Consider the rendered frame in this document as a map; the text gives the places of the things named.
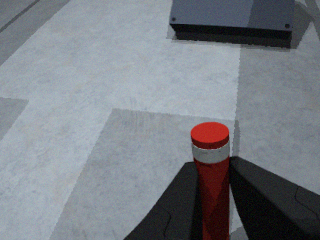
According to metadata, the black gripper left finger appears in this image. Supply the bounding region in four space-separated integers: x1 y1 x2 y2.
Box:
124 161 203 240

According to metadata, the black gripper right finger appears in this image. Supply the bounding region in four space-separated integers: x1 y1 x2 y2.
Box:
228 156 320 240

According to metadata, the dark red peg with grey band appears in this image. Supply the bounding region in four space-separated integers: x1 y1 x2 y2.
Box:
191 121 231 240

